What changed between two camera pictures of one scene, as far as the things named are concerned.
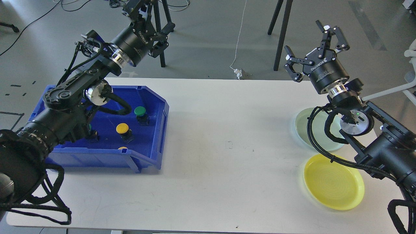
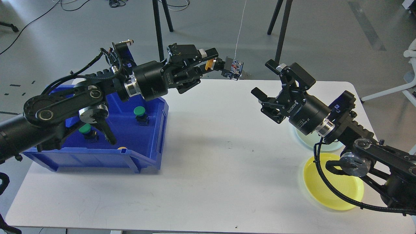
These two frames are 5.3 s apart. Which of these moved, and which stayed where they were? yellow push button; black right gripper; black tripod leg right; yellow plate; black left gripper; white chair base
Moved: black right gripper; yellow push button; black left gripper
Stayed: white chair base; black tripod leg right; yellow plate
